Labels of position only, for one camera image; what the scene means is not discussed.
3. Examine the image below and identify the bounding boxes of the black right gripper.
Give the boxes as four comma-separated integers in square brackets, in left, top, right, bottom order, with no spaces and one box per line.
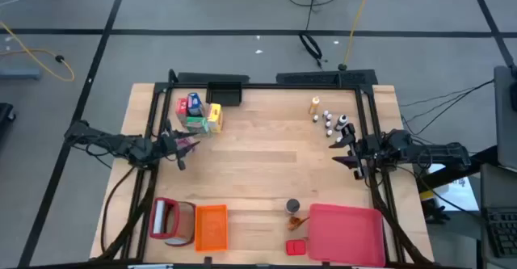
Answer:
[328,123,383,180]

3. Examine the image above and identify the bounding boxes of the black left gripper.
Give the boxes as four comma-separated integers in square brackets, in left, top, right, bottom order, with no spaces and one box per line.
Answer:
[159,122,202,171]

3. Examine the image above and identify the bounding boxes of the green Apple Jacks cereal box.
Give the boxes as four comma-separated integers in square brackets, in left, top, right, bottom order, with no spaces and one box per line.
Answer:
[185,116,210,135]

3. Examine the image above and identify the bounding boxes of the yellow Corn Pops cereal box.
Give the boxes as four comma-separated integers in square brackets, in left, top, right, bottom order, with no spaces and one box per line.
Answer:
[207,103,224,134]

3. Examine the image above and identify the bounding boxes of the blue cereal box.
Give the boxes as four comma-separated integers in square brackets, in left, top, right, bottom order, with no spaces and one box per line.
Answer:
[186,92,205,118]

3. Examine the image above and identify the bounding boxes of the garlic powder jar black lid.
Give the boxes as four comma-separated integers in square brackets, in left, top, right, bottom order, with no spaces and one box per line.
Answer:
[284,198,301,215]

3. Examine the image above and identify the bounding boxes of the taco seasoning packet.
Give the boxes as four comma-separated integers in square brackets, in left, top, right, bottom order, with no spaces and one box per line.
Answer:
[287,215,311,232]

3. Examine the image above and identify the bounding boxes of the red cereal box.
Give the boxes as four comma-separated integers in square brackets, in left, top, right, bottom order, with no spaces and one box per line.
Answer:
[174,97,190,120]

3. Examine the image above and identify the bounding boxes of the black plastic basket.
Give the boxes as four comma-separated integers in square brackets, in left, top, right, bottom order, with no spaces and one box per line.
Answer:
[205,82,243,107]

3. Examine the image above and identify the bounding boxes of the black metal box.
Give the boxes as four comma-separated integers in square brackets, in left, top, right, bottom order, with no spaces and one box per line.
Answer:
[176,72,250,85]

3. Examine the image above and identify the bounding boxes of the black perforated computer case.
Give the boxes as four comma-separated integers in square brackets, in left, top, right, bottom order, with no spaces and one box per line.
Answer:
[275,69,379,87]

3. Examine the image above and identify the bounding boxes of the pink plastic tray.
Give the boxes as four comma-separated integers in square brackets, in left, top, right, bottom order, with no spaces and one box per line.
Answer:
[307,203,387,268]

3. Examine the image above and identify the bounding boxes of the orange plastic basket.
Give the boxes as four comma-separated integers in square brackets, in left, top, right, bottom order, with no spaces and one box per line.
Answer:
[194,204,229,253]

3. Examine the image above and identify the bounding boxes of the small red plastic container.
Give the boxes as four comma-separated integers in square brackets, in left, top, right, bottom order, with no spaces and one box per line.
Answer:
[285,239,308,257]

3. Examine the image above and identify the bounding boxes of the black diagonal beam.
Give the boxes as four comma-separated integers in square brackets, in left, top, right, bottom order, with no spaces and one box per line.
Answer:
[419,145,500,191]

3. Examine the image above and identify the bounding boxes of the white box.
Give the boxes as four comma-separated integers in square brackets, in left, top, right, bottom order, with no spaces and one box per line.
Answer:
[426,163,480,212]

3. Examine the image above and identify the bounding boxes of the grey desk with keyboard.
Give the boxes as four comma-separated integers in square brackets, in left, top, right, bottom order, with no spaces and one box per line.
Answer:
[478,163,517,269]

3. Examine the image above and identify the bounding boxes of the black keyboard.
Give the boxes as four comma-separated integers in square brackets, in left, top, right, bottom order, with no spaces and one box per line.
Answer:
[484,207,517,258]

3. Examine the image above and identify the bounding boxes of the grey stand base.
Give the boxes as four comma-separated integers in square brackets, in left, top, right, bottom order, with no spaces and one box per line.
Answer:
[0,67,42,81]

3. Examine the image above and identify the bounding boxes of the black cart part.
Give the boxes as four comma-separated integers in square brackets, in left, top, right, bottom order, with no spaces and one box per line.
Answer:
[0,102,17,135]

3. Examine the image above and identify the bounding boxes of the black aluminium rig frame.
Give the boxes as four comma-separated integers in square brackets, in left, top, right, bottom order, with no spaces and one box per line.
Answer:
[96,81,435,269]

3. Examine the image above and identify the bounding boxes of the black coiled cable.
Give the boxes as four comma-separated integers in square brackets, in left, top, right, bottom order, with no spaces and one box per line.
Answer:
[297,0,329,69]

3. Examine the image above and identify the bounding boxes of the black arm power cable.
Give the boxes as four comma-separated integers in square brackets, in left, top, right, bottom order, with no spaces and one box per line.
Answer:
[99,166,137,256]

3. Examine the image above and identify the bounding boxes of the thin black desk cables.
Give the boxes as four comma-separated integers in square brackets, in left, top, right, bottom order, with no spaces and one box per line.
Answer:
[399,78,496,135]

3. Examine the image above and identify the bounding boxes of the looped yellow cable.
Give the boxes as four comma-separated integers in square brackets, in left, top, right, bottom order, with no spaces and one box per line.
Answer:
[0,20,76,82]

